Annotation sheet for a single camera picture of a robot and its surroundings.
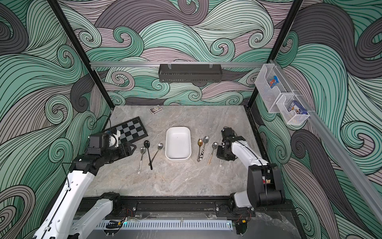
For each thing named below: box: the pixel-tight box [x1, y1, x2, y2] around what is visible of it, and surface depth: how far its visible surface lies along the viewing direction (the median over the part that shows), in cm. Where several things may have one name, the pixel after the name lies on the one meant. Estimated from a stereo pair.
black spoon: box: [143, 139, 153, 170], surface depth 99 cm
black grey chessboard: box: [110, 116, 149, 145], surface depth 103 cm
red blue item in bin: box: [267, 75, 280, 89], surface depth 85 cm
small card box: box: [148, 104, 163, 115], surface depth 120 cm
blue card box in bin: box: [287, 100, 309, 116], surface depth 66 cm
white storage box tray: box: [165, 125, 192, 161], surface depth 99 cm
